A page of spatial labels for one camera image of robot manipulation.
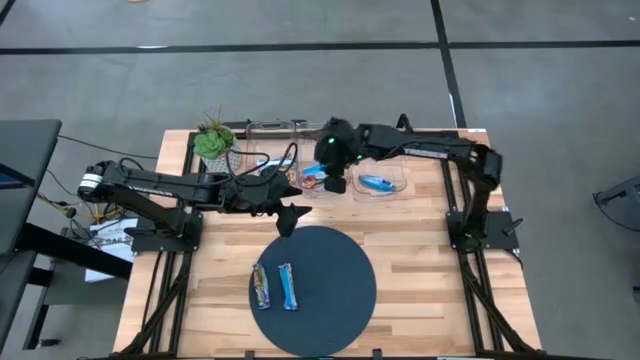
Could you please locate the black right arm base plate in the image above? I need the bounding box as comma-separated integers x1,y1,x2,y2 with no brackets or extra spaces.
446,209,524,252

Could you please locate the round dark woven placemat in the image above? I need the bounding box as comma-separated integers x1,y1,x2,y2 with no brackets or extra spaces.
248,225,378,358

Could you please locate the black desk frame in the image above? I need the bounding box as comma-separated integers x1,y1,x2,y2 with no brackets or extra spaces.
14,222,134,351

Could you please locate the clear plastic bin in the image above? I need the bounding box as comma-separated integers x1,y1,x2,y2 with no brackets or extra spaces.
347,119,408,202
243,119,301,199
295,119,353,200

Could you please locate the black aluminium table frame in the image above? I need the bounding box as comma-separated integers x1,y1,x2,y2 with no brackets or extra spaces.
114,119,544,360

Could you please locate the blue oatmeal raisin granola bar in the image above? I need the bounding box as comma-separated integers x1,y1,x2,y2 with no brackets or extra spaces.
358,174,398,194

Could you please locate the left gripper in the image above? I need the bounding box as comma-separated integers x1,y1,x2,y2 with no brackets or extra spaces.
222,172,314,239

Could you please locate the dark side desk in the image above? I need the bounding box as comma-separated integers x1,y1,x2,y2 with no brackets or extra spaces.
0,118,64,351

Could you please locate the succulent in triangle-pattern pot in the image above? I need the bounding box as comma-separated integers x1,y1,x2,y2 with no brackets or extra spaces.
192,106,245,175

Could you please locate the black floor cable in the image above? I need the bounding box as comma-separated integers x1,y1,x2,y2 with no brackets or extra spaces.
55,133,159,161

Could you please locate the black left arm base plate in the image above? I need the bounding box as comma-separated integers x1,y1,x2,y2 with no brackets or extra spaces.
123,213,204,254

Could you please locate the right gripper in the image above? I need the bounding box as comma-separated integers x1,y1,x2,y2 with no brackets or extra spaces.
314,117,370,180

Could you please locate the white printed cardboard box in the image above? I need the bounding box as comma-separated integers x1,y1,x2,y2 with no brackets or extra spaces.
83,217,140,284

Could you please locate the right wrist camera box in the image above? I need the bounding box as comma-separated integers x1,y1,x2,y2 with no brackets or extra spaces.
323,174,348,195

